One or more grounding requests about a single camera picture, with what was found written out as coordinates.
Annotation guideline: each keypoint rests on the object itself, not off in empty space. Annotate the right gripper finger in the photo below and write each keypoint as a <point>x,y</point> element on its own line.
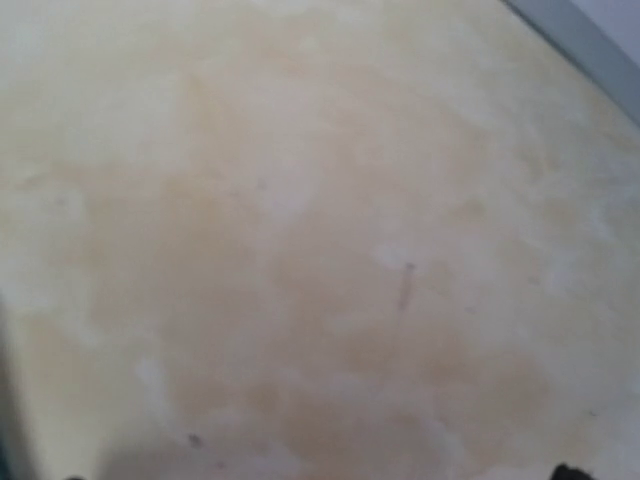
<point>567,472</point>

